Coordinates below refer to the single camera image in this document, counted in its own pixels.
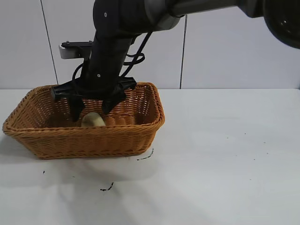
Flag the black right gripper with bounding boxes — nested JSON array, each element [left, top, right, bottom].
[[50, 60, 138, 122]]

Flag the pale yellow egg yolk pastry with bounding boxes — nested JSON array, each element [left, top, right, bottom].
[[81, 112, 106, 128]]

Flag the brown woven wicker basket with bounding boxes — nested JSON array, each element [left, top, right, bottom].
[[2, 82, 166, 160]]

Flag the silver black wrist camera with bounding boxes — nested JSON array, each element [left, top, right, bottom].
[[58, 40, 93, 60]]

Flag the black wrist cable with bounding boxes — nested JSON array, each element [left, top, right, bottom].
[[71, 31, 153, 88]]

